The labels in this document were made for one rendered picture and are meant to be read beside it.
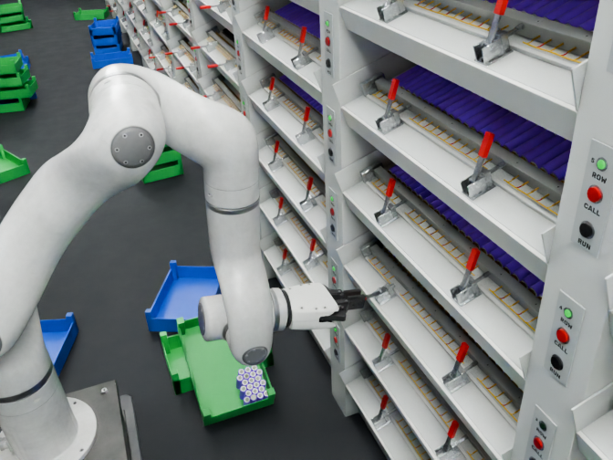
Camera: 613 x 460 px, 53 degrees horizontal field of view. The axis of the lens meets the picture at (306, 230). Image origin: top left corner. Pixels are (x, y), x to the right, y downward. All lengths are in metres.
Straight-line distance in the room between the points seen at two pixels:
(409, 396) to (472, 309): 0.42
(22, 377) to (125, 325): 1.05
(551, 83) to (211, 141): 0.47
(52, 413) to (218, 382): 0.68
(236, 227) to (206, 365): 0.88
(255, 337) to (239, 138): 0.35
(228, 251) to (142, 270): 1.39
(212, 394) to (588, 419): 1.17
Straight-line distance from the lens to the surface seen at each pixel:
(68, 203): 0.95
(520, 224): 0.85
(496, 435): 1.08
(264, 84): 1.92
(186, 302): 2.20
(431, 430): 1.32
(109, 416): 1.35
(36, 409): 1.21
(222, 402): 1.80
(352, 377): 1.66
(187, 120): 0.95
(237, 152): 0.94
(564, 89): 0.75
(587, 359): 0.79
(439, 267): 1.07
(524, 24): 0.86
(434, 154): 1.01
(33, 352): 1.16
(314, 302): 1.20
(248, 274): 1.06
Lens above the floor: 1.32
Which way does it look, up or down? 31 degrees down
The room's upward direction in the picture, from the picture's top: 3 degrees counter-clockwise
